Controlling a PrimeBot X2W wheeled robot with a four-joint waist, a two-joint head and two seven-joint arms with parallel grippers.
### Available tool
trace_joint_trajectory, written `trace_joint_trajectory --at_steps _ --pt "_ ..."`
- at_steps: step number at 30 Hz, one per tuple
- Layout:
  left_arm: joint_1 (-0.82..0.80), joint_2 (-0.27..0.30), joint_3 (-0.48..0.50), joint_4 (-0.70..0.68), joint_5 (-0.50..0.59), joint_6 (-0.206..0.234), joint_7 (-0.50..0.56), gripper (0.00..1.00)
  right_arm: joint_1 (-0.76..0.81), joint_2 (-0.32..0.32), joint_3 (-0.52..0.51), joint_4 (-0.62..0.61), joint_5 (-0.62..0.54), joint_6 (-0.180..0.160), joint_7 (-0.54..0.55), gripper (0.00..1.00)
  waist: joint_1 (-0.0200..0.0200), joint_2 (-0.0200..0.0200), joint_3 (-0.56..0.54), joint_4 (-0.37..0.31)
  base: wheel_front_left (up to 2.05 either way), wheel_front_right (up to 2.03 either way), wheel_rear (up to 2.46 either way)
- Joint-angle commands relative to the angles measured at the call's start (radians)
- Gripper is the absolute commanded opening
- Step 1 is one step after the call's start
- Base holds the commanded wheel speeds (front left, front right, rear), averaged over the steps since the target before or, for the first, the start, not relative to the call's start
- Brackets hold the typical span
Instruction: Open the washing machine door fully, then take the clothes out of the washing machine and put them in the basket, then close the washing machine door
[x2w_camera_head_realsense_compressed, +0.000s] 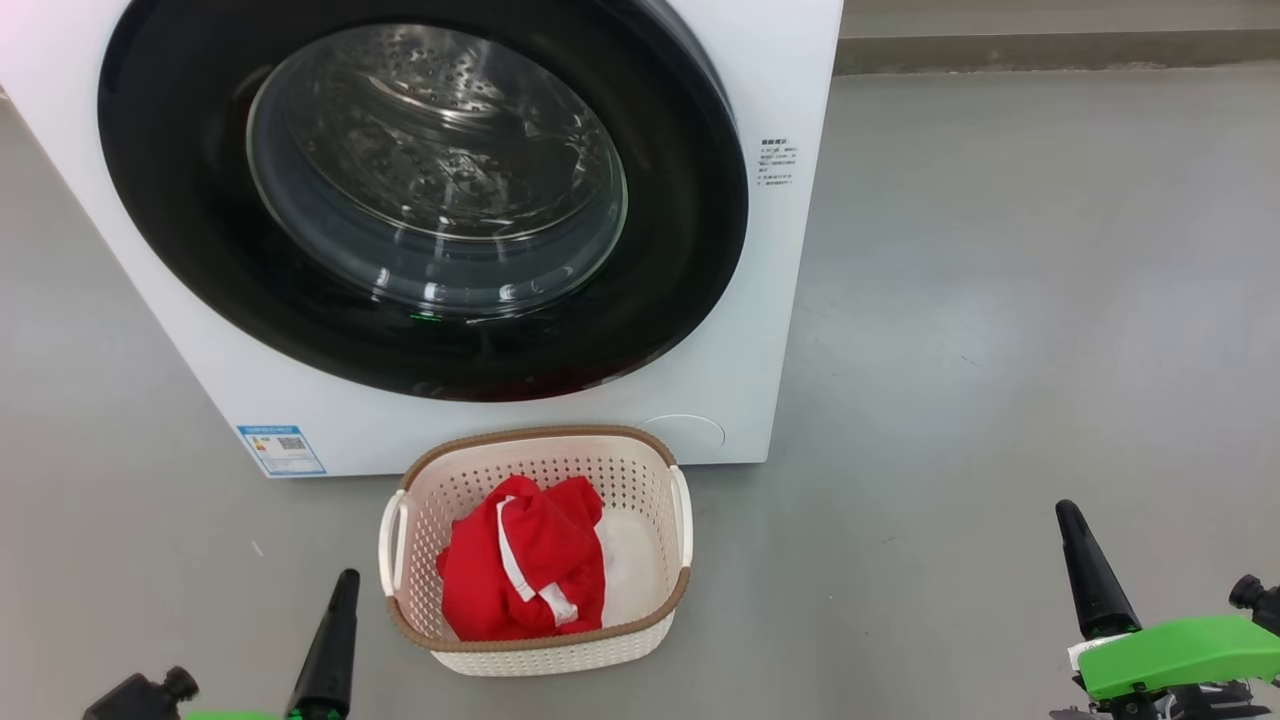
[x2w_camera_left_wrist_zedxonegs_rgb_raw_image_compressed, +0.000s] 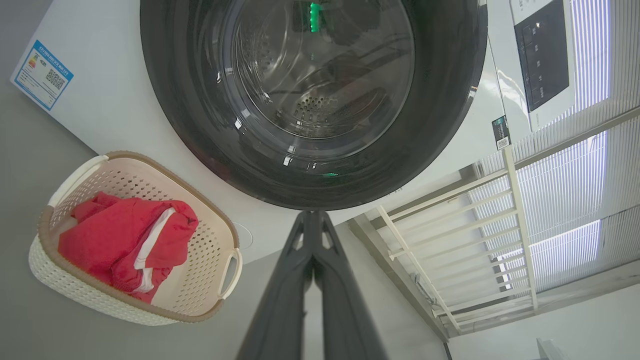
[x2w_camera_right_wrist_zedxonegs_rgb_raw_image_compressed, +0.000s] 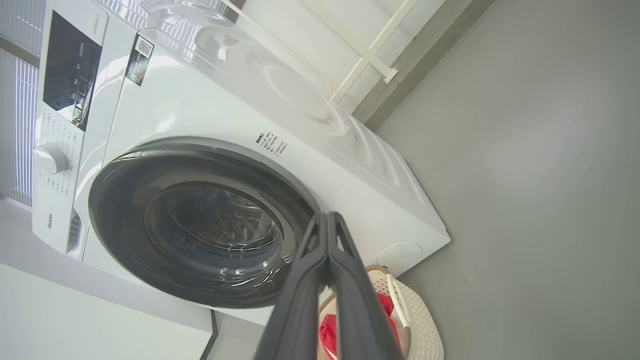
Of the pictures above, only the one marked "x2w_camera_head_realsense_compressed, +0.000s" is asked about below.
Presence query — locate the white washing machine body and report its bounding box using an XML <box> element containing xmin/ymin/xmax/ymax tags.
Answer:
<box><xmin>0</xmin><ymin>0</ymin><xmax>846</xmax><ymax>479</ymax></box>

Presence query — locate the black round glass washer door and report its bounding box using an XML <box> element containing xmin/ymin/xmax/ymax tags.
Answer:
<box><xmin>97</xmin><ymin>0</ymin><xmax>749</xmax><ymax>403</ymax></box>

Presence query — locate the cream laundry basket brown rim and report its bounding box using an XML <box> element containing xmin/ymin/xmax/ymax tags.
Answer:
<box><xmin>378</xmin><ymin>425</ymin><xmax>694</xmax><ymax>678</ymax></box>

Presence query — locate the grey wall skirting strip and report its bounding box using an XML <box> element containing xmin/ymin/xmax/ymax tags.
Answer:
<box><xmin>835</xmin><ymin>28</ymin><xmax>1280</xmax><ymax>76</ymax></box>

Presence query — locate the blue energy label sticker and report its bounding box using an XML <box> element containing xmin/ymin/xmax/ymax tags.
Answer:
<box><xmin>236</xmin><ymin>425</ymin><xmax>328</xmax><ymax>478</ymax></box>

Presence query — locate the red and white garment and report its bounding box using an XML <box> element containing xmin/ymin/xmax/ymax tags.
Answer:
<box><xmin>436</xmin><ymin>475</ymin><xmax>608</xmax><ymax>642</ymax></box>

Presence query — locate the round white filter cover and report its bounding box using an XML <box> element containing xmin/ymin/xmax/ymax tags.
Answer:
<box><xmin>640</xmin><ymin>414</ymin><xmax>727</xmax><ymax>463</ymax></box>

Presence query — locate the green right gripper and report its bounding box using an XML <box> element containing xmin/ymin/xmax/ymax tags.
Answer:
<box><xmin>1050</xmin><ymin>500</ymin><xmax>1280</xmax><ymax>720</ymax></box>

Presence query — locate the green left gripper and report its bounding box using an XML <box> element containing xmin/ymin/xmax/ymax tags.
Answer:
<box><xmin>183</xmin><ymin>568</ymin><xmax>361</xmax><ymax>720</ymax></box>

